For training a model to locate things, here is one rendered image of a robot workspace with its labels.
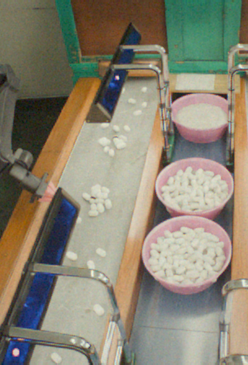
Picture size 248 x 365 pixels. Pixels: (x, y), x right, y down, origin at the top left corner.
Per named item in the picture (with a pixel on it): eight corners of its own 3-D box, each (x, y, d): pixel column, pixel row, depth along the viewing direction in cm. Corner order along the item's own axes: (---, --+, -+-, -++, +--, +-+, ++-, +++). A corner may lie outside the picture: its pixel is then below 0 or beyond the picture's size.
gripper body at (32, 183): (50, 173, 148) (32, 162, 146) (41, 195, 141) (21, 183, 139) (42, 184, 153) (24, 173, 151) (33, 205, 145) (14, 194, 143)
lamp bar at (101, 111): (85, 124, 138) (81, 104, 133) (123, 37, 182) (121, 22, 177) (111, 124, 136) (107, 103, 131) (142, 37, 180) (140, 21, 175)
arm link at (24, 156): (-15, 168, 142) (-1, 152, 138) (-3, 148, 151) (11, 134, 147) (14, 190, 146) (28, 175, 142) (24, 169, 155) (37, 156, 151)
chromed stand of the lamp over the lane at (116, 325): (47, 432, 108) (-10, 340, 78) (70, 350, 122) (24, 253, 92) (123, 445, 104) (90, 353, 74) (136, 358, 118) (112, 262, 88)
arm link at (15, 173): (2, 179, 143) (8, 168, 140) (8, 167, 148) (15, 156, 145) (19, 190, 145) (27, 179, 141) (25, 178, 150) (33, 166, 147)
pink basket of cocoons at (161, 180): (167, 239, 148) (166, 220, 141) (149, 186, 167) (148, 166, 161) (243, 221, 149) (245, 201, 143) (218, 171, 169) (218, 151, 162)
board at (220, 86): (166, 92, 197) (165, 90, 196) (169, 76, 208) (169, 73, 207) (240, 94, 190) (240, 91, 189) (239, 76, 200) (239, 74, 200)
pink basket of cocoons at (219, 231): (138, 300, 132) (135, 282, 126) (152, 233, 151) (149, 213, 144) (228, 305, 126) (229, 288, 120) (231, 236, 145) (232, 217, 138)
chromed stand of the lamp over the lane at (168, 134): (121, 169, 176) (104, 68, 146) (130, 137, 191) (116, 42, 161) (170, 170, 172) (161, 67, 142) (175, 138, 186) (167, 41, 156)
